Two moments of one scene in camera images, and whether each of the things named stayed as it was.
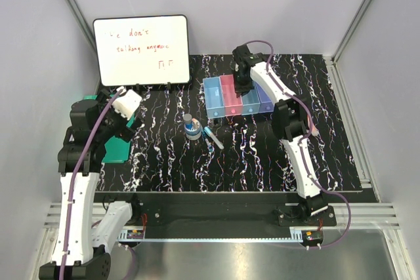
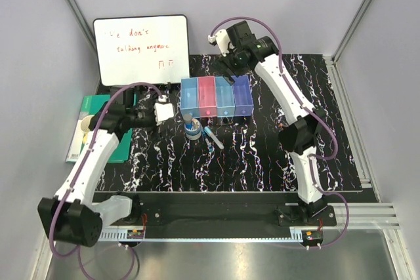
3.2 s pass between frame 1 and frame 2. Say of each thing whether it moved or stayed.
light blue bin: moved
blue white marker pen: stayed
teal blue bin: moved
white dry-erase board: stayed
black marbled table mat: stayed
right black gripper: moved
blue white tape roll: stayed
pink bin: moved
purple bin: moved
